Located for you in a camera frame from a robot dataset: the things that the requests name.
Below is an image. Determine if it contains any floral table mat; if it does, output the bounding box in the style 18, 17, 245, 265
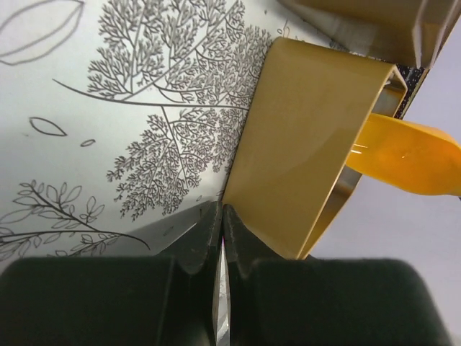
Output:
1, 1, 334, 274

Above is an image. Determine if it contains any tin of pastel gummies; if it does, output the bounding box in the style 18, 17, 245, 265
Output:
280, 0, 460, 68

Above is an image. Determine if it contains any tin of lollipops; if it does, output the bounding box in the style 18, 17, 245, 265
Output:
223, 37, 407, 259

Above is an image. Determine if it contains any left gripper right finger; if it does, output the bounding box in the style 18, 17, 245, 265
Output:
222, 205, 452, 345

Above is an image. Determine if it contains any yellow plastic scoop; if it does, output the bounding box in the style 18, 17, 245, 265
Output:
346, 113, 460, 197

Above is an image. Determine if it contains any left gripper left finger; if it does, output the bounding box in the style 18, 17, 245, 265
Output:
1, 202, 222, 345

